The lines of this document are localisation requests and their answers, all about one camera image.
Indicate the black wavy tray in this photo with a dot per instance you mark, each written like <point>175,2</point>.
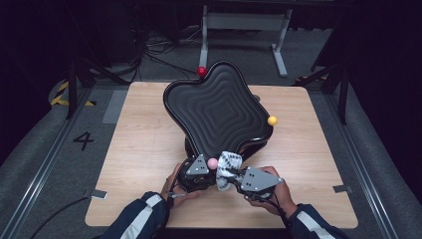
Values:
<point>219,113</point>

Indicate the metal floor rail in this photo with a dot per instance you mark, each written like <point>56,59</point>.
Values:
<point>46,167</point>
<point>361,166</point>

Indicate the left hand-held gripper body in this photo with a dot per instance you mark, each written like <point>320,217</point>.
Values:
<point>197,167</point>

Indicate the person's right hand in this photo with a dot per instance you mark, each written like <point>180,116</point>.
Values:
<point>282,199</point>

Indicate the person's left hand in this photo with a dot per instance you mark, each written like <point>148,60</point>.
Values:
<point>170,195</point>

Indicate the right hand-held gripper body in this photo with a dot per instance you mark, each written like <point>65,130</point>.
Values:
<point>258,181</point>

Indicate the grey round table grommet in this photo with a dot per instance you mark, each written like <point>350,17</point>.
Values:
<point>256,98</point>

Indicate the yellow black floor tape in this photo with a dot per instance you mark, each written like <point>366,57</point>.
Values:
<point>59,99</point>

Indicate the grey metal frame stand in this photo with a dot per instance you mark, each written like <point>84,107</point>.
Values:
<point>245,20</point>

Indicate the black tripod stand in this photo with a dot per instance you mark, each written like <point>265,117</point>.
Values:
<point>71,86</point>
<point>343,89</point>

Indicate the white black patterned cloth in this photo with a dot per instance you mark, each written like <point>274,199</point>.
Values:
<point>225,166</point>

